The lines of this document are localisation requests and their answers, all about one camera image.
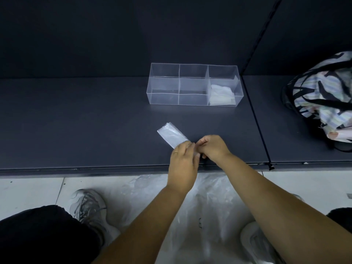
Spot person's right hand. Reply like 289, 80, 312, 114
195, 135, 233, 165

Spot pink white folder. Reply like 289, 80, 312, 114
322, 128, 352, 144

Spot clear three-compartment plastic box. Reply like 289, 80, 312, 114
147, 62, 245, 107

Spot person's right grey shoe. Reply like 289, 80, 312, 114
240, 193, 305, 264

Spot pile of plastic bags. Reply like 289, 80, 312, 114
110, 173, 254, 264

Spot black white striped tote bag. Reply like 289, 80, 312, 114
281, 51, 352, 152

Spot person's left hand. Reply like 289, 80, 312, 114
167, 140, 201, 195

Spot person's left grey shoe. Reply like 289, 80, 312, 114
69, 188, 122, 246

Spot black trousers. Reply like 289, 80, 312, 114
0, 205, 352, 264

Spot person's right forearm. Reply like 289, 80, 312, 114
214, 152, 352, 264

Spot person's left forearm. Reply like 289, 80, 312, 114
92, 185, 191, 264

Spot person's grey shoe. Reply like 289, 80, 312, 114
69, 188, 122, 246
240, 193, 305, 264

